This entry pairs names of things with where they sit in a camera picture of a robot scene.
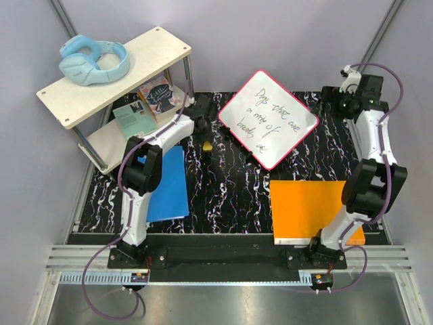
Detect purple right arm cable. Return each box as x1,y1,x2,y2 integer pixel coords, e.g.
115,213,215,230
313,62,405,295

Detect blue folder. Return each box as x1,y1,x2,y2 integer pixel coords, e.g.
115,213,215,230
134,146,189,223

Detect light blue headphones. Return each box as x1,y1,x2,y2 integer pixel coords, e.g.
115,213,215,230
59,35,130,86

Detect teal paperback book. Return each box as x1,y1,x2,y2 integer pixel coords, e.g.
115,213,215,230
113,100,157,139

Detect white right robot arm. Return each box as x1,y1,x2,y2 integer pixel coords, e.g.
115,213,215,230
303,85,408,269

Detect yellow whiteboard eraser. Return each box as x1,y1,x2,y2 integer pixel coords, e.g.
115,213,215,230
202,142,212,152

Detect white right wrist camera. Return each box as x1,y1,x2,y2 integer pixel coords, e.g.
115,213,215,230
339,65,361,94

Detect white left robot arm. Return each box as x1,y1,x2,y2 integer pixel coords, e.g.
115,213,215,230
110,95,215,268

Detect orange book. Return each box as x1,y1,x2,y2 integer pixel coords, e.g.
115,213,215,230
269,180,345,245

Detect Little Women book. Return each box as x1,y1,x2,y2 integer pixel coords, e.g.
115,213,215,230
138,75,183,123

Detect white two-tier shelf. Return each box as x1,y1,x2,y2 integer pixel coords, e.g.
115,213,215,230
37,26,193,175

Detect pink framed whiteboard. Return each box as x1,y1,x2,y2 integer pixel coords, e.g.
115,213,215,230
218,70,319,171

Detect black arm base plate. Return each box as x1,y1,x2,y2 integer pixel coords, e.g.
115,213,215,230
108,244,347,270

